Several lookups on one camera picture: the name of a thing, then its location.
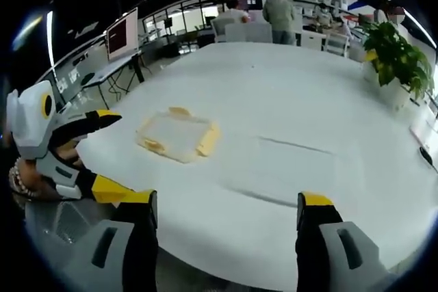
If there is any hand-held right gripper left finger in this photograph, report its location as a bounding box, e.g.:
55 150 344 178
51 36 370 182
73 188 159 292

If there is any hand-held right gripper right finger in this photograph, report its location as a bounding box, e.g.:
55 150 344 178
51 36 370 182
295 191 400 292

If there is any person's left hand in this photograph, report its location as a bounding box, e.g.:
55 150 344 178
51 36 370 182
15 143 83 201

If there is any white desk with black legs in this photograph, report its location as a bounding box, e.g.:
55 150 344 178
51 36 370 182
81 51 146 96

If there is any clear taped plastic sheet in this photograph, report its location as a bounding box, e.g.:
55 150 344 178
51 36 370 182
135 106 222 165

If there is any large display screen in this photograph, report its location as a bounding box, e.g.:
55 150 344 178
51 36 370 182
105 7 140 63

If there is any grey office chair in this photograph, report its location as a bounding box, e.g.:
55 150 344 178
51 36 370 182
210 16 242 44

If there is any white plant pot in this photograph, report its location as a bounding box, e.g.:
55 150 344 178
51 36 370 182
361 61 412 110

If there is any white chair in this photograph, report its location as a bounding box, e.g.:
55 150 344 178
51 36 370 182
324 31 350 57

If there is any green potted plant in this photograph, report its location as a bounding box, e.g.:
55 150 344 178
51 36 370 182
361 21 436 101

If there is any white cabinet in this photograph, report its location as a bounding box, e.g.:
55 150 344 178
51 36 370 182
300 29 326 51

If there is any beaded bracelet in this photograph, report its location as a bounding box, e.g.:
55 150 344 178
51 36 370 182
8 156 39 201

